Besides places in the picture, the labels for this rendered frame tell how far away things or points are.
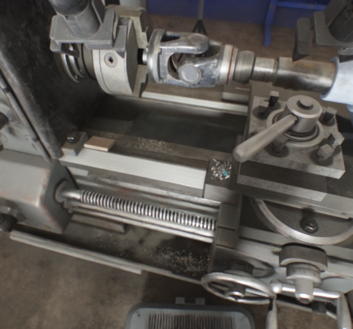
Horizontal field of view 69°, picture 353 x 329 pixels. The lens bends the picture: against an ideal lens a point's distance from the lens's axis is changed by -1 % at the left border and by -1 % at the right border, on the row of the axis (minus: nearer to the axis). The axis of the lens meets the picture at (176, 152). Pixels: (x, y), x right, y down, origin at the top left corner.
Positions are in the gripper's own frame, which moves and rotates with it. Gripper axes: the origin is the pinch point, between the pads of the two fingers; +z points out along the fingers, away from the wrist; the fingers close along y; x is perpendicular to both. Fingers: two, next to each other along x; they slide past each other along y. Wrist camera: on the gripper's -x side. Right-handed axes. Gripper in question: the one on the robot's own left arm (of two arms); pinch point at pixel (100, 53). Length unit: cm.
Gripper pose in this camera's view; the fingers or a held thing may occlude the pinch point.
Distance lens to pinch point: 59.9
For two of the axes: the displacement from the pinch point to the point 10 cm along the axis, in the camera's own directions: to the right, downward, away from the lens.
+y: -10.0, -0.3, 0.3
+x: -0.3, 9.8, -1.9
